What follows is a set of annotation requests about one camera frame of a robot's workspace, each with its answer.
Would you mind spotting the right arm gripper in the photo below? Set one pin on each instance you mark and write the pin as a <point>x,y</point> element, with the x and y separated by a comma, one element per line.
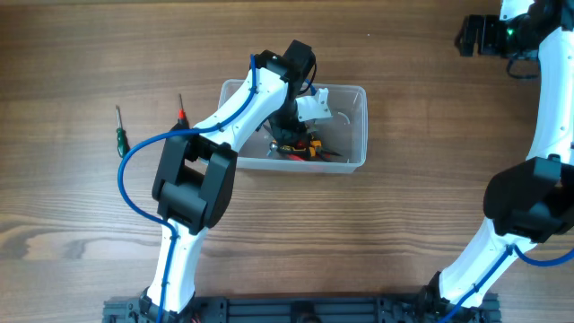
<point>489,25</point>

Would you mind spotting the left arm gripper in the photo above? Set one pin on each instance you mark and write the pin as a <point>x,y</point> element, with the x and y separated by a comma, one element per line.
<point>289,132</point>

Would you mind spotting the orange black long-nose pliers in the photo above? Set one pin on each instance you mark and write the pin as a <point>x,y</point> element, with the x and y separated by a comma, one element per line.
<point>312,146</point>

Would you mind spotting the black red screwdriver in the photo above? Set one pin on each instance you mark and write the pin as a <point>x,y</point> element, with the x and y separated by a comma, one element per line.
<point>181,114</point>

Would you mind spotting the green handled screwdriver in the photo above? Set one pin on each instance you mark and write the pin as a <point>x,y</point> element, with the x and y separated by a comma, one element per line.
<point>122,142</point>

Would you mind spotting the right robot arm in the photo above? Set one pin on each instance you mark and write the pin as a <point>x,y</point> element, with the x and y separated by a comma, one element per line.
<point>530,202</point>

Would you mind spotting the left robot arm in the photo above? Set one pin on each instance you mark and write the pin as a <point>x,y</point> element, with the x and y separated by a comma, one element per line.
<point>195,176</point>

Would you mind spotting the clear plastic container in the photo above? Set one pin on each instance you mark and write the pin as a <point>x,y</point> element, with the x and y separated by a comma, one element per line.
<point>345,130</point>

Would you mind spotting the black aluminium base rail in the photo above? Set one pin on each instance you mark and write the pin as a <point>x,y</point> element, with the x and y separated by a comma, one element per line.
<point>291,310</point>

